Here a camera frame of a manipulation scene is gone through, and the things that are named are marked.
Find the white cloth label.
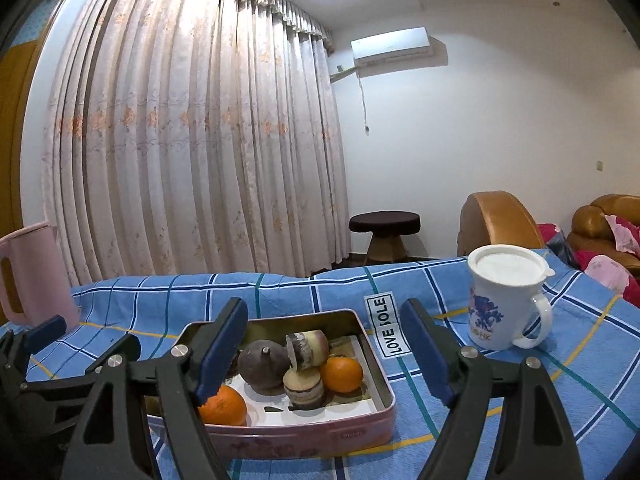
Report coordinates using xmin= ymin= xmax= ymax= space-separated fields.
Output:
xmin=363 ymin=294 xmax=412 ymax=358

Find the brown leather armchair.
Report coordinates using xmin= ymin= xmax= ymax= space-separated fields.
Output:
xmin=456 ymin=191 xmax=546 ymax=257

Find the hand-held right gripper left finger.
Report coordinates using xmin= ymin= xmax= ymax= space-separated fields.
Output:
xmin=60 ymin=297 xmax=249 ymax=480

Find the red cloth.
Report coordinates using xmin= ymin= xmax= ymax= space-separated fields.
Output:
xmin=536 ymin=222 xmax=568 ymax=256

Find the pale floral curtain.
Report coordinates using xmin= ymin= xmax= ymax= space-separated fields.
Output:
xmin=40 ymin=0 xmax=351 ymax=286

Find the dark round stool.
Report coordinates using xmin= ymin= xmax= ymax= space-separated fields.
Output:
xmin=348 ymin=211 xmax=422 ymax=263

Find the short sugarcane piece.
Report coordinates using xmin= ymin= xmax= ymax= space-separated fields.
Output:
xmin=282 ymin=366 xmax=327 ymax=410
xmin=285 ymin=329 xmax=331 ymax=372

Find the white printed mug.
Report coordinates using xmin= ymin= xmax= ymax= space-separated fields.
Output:
xmin=466 ymin=244 xmax=557 ymax=352

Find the pink floral cloth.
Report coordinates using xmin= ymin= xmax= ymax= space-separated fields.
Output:
xmin=575 ymin=214 xmax=640 ymax=306

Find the brown leather sofa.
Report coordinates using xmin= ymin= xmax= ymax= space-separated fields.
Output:
xmin=570 ymin=194 xmax=640 ymax=281

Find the wooden door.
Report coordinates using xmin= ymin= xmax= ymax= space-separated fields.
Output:
xmin=0 ymin=40 xmax=38 ymax=238

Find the orange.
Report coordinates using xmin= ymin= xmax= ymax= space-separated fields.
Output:
xmin=198 ymin=384 xmax=249 ymax=427
xmin=320 ymin=355 xmax=364 ymax=394

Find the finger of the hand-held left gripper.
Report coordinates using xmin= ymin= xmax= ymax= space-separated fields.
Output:
xmin=0 ymin=314 xmax=68 ymax=377
xmin=19 ymin=332 xmax=143 ymax=411

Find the white air conditioner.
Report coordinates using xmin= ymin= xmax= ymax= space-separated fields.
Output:
xmin=350 ymin=27 xmax=432 ymax=66

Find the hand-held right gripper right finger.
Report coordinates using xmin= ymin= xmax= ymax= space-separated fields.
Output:
xmin=400 ymin=297 xmax=586 ymax=480

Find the pink kettle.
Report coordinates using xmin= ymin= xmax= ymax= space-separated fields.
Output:
xmin=0 ymin=220 xmax=81 ymax=331

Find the pink tin box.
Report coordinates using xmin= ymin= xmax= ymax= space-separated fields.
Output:
xmin=145 ymin=308 xmax=397 ymax=461

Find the air conditioner cord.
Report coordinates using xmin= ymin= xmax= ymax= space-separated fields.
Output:
xmin=356 ymin=72 xmax=372 ymax=137

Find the blue plaid blanket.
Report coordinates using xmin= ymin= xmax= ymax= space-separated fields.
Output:
xmin=0 ymin=247 xmax=640 ymax=480

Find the brown pear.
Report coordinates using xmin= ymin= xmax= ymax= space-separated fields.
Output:
xmin=236 ymin=339 xmax=292 ymax=396

